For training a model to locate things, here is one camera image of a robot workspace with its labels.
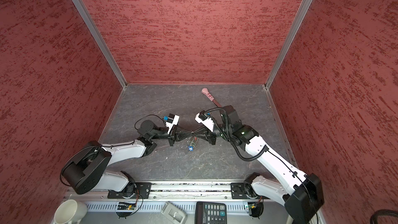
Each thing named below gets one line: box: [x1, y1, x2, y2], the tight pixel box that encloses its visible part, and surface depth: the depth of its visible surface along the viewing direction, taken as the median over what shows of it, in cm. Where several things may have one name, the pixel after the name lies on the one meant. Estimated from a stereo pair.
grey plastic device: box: [161, 201, 188, 224], surface depth 67 cm
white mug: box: [53, 199, 88, 224], surface depth 65 cm
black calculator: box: [194, 201, 228, 224], surface depth 68 cm
